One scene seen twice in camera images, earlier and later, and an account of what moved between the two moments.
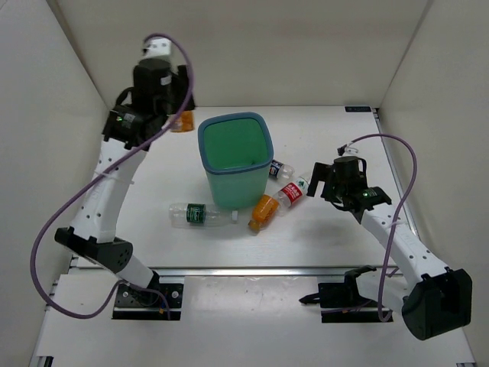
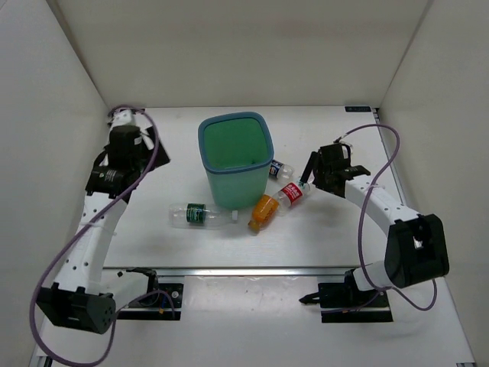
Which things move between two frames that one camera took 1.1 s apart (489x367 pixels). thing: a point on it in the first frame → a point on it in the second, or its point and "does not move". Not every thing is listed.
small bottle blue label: [279, 170] does not move
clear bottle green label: [187, 215] does not move
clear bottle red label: [291, 195] does not move
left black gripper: [182, 73] → [161, 157]
